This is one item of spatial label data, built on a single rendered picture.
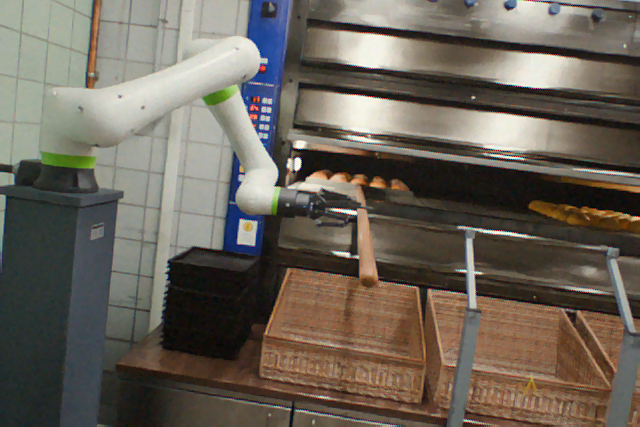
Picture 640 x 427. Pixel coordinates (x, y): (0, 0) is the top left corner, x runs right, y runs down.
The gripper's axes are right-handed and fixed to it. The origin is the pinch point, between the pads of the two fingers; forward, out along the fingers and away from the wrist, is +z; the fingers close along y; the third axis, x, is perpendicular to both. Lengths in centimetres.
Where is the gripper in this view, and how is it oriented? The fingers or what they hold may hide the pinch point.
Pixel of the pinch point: (360, 213)
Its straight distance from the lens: 163.8
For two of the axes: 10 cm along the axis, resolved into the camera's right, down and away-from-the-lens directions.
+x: -0.7, 0.8, -9.9
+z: 9.9, 1.3, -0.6
